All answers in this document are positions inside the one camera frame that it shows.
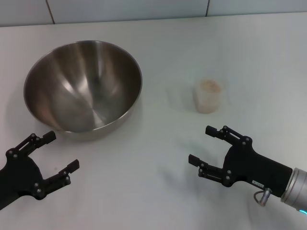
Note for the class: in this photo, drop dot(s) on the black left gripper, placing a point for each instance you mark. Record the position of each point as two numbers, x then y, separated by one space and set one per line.
21 175

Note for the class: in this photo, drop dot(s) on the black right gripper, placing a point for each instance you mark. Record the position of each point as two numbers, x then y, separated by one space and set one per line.
254 167

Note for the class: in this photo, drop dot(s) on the white rice grains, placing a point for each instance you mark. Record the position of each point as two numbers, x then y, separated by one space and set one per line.
209 85

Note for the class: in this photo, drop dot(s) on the stainless steel mixing bowl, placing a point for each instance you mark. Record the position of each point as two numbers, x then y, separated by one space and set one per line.
84 83

